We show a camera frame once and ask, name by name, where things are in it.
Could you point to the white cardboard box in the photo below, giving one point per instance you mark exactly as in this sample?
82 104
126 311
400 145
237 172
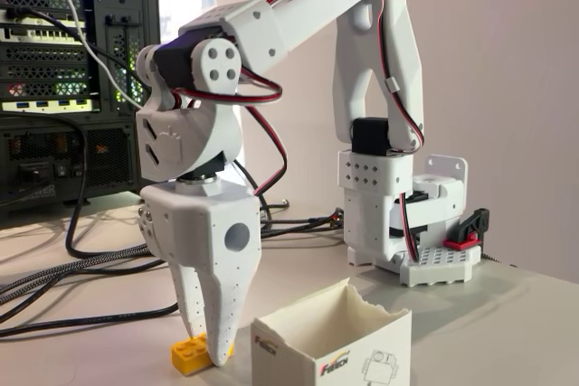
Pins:
289 359

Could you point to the black computer tower case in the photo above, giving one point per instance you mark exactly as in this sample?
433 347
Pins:
45 87

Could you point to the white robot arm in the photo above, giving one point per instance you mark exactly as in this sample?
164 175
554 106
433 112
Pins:
398 42

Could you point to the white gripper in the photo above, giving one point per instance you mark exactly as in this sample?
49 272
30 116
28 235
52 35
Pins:
204 232

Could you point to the black and red clamp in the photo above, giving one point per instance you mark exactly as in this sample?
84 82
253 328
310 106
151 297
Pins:
470 228

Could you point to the yellow toy brick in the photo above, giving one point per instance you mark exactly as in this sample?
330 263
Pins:
190 354

